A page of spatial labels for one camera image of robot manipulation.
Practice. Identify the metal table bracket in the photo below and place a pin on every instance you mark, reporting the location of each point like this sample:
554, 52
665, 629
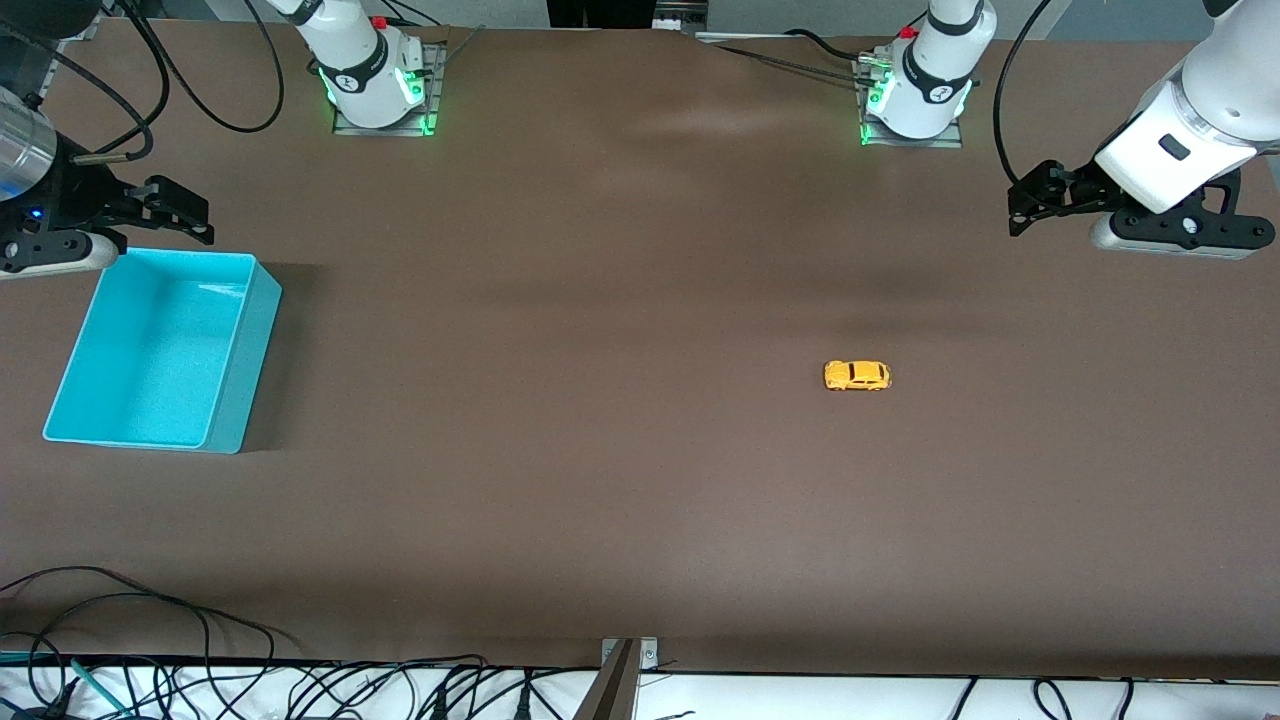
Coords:
650, 655

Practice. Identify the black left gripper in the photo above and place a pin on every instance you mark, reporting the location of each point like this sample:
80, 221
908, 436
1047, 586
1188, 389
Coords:
1083, 191

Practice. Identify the turquoise plastic bin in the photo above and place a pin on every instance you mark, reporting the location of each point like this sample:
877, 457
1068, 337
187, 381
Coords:
150, 360

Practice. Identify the grey metal background box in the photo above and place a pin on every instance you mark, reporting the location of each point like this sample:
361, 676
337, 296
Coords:
682, 14

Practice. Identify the aluminium frame enclosure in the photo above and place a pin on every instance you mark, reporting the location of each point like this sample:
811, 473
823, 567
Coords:
88, 30

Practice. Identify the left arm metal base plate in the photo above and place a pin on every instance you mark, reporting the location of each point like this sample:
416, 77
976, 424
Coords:
950, 140

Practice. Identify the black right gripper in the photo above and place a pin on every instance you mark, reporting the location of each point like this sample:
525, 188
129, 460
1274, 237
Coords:
75, 190

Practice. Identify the grey metal beam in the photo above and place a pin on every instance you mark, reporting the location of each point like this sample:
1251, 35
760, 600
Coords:
612, 690

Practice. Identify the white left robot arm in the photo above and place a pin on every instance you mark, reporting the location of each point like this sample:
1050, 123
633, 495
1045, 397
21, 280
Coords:
1200, 110

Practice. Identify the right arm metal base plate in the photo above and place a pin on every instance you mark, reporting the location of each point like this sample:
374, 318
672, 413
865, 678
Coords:
432, 90

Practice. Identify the yellow beetle toy car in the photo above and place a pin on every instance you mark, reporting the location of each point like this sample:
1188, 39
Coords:
855, 376

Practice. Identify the black background object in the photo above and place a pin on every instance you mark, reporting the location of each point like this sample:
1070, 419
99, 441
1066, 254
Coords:
600, 12

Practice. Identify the white lower board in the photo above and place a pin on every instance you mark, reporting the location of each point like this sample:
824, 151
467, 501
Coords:
800, 700

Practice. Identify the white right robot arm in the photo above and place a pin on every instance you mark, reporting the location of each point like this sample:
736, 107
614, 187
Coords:
360, 70

